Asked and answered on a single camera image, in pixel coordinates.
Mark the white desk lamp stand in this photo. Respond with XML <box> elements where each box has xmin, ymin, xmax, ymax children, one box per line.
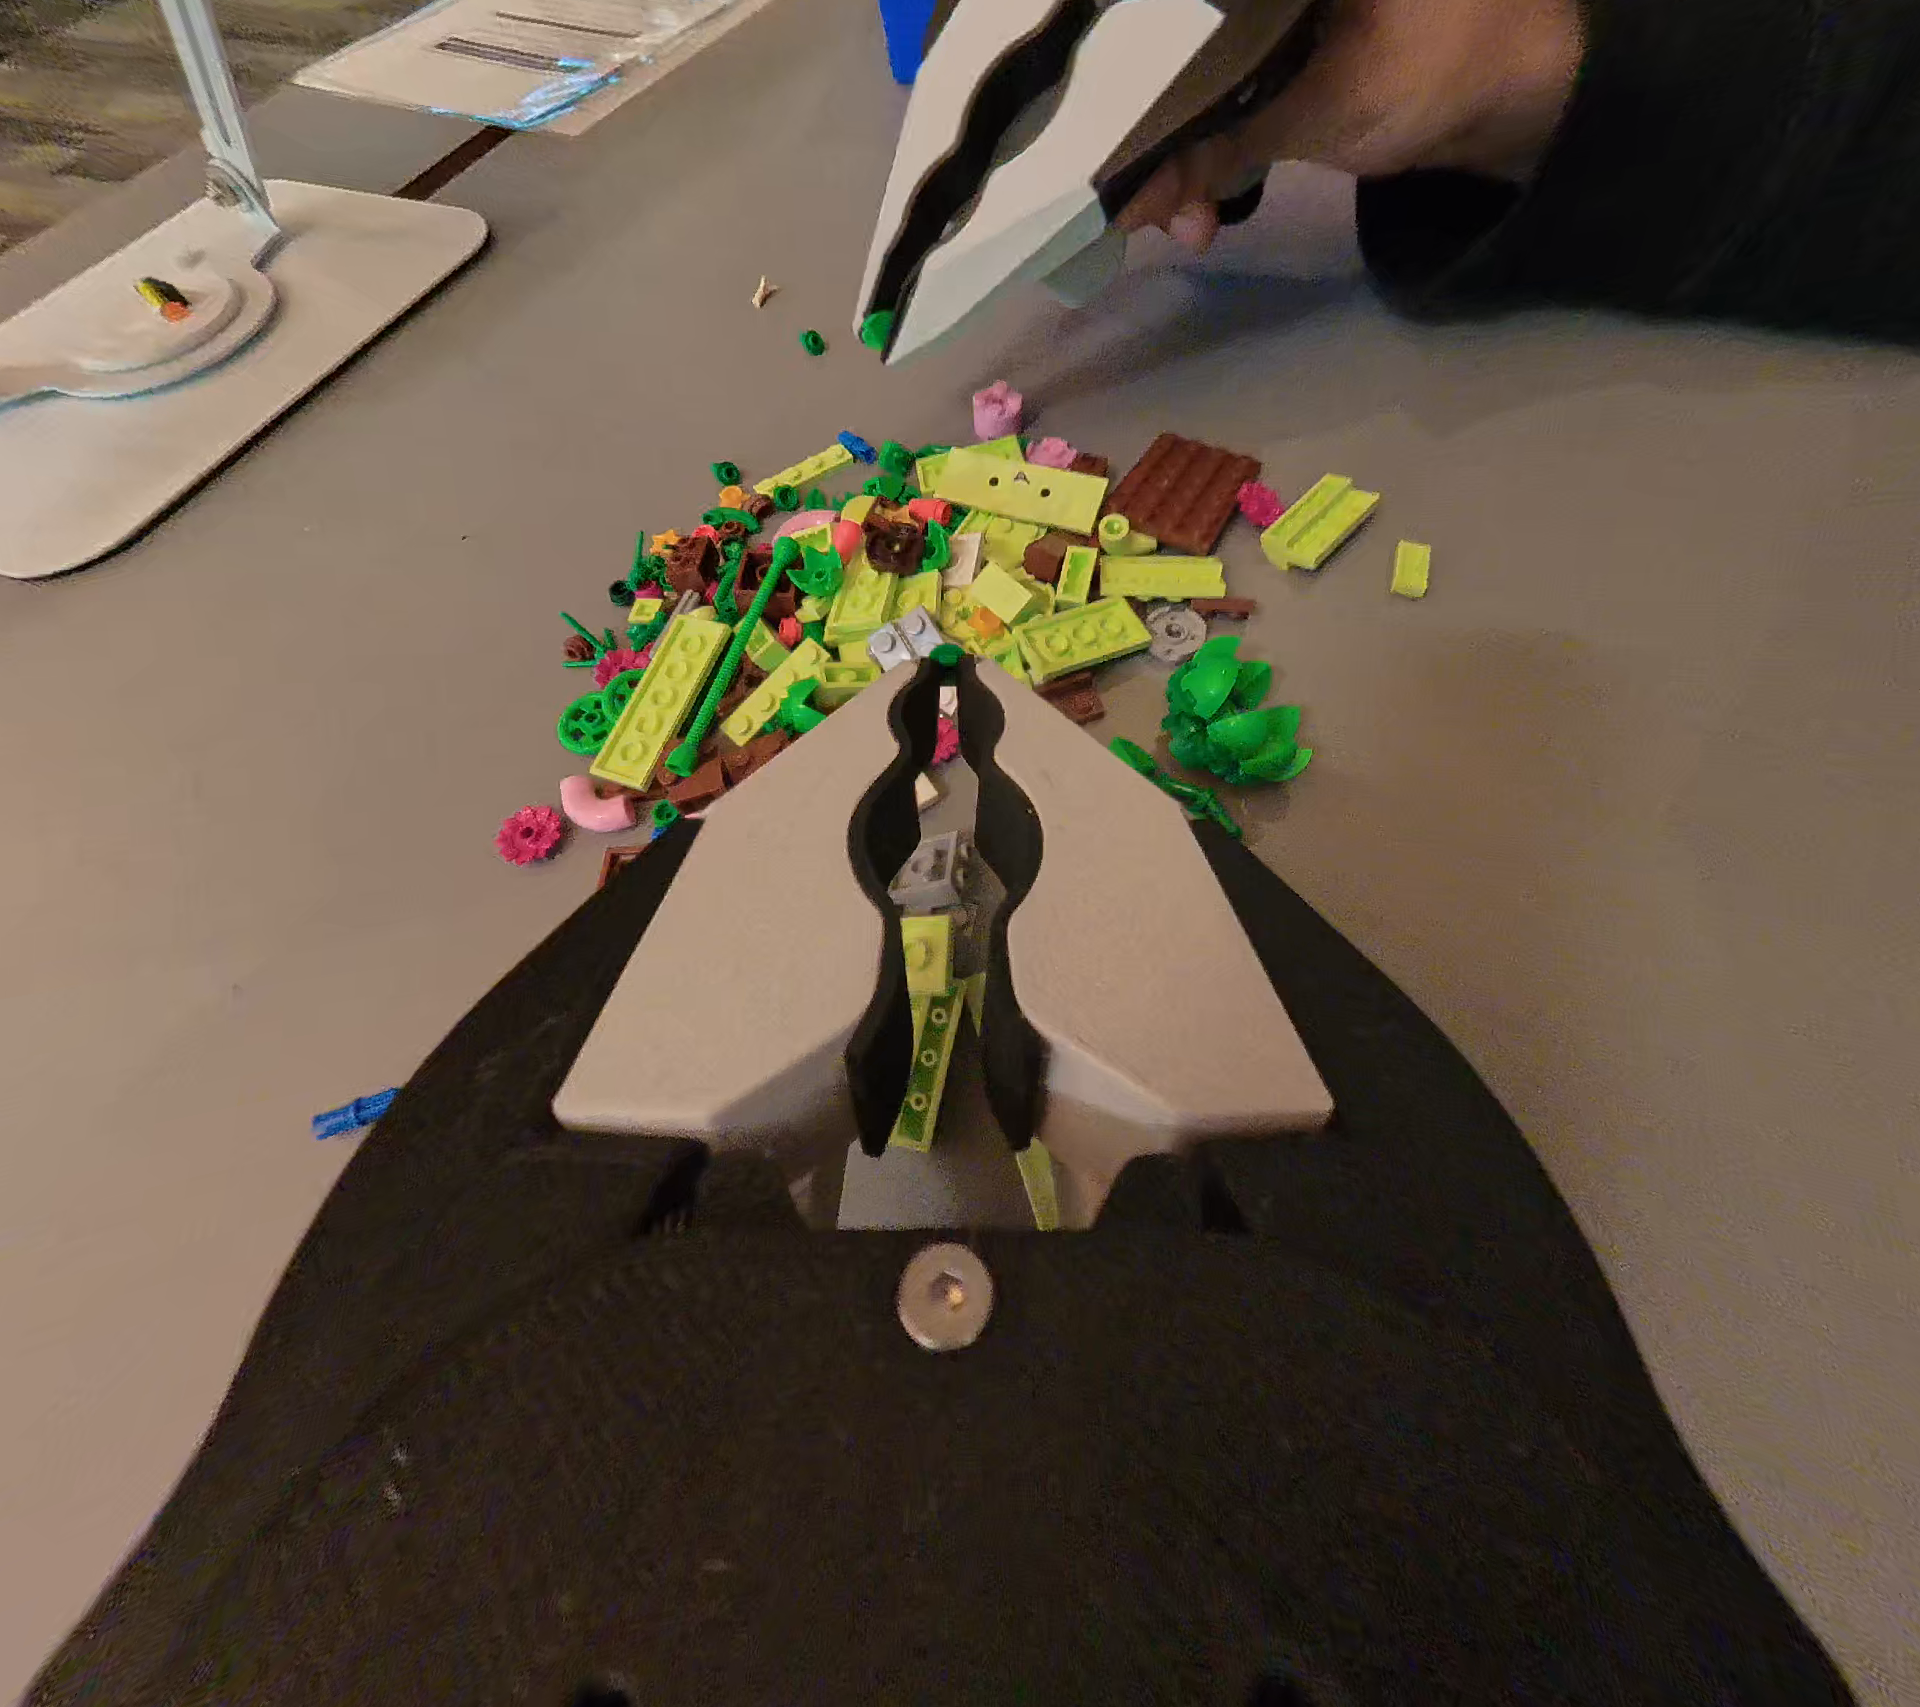
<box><xmin>0</xmin><ymin>0</ymin><xmax>495</xmax><ymax>582</ymax></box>

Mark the lime face print tile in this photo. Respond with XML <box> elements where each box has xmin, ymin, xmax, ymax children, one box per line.
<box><xmin>912</xmin><ymin>446</ymin><xmax>1113</xmax><ymax>538</ymax></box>

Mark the lime ridged toy brick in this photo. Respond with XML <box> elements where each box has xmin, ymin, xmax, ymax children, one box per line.
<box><xmin>1258</xmin><ymin>472</ymin><xmax>1383</xmax><ymax>577</ymax></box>

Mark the person's right hand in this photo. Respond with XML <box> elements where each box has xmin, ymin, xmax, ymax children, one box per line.
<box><xmin>1115</xmin><ymin>0</ymin><xmax>1587</xmax><ymax>249</ymax></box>

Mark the green leaf cluster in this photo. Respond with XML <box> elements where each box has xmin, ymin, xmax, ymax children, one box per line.
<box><xmin>1161</xmin><ymin>635</ymin><xmax>1317</xmax><ymax>788</ymax></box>

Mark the laminated paper sheet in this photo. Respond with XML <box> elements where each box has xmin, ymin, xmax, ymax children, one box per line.
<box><xmin>291</xmin><ymin>0</ymin><xmax>866</xmax><ymax>139</ymax></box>

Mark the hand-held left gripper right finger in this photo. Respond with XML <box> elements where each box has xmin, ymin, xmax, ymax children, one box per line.
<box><xmin>964</xmin><ymin>658</ymin><xmax>1337</xmax><ymax>1219</ymax></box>

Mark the long wide lime plate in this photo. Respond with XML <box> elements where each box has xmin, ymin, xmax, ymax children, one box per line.
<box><xmin>589</xmin><ymin>612</ymin><xmax>736</xmax><ymax>795</ymax></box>

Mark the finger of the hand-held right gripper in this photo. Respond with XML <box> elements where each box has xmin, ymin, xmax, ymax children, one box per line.
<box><xmin>850</xmin><ymin>0</ymin><xmax>1091</xmax><ymax>358</ymax></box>
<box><xmin>879</xmin><ymin>0</ymin><xmax>1229</xmax><ymax>372</ymax></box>

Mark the pile of small toy bricks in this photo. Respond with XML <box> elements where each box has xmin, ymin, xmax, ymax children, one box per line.
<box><xmin>556</xmin><ymin>429</ymin><xmax>1317</xmax><ymax>1195</ymax></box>

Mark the green toy stem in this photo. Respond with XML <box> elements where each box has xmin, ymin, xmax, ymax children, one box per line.
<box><xmin>664</xmin><ymin>542</ymin><xmax>804</xmax><ymax>781</ymax></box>

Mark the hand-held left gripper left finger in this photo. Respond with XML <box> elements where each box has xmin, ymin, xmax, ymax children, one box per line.
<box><xmin>552</xmin><ymin>656</ymin><xmax>933</xmax><ymax>1152</ymax></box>

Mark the narrow lime toy plate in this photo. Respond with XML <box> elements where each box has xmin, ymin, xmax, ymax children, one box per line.
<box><xmin>749</xmin><ymin>442</ymin><xmax>859</xmax><ymax>503</ymax></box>

